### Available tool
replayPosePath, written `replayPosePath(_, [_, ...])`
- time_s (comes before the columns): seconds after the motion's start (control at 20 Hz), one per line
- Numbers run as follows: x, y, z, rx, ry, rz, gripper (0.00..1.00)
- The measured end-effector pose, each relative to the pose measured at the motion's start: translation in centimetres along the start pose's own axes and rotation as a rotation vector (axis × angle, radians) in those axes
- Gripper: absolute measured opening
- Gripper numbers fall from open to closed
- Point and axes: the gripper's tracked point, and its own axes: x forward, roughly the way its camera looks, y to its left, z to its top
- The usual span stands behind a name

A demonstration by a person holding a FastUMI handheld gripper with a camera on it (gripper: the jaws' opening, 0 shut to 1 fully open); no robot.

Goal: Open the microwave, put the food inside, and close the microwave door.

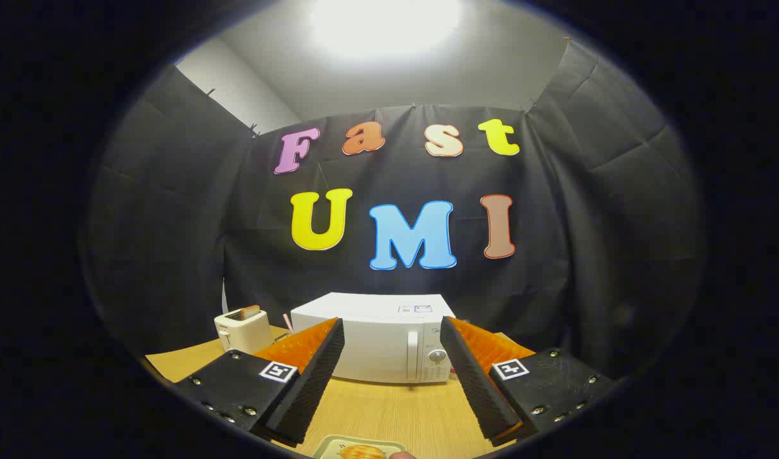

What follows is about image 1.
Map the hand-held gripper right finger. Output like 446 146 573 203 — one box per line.
439 316 620 447

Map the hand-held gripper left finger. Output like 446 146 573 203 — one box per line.
173 317 346 447

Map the white microwave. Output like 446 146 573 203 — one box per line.
290 293 457 384

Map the golden bread roll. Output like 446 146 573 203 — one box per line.
339 444 388 459

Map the small pale green tray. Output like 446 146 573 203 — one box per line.
312 435 408 459

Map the white toaster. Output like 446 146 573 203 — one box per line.
214 307 274 355

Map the black backdrop cloth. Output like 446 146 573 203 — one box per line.
84 38 706 383

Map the ceiling light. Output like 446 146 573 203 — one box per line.
310 0 463 59

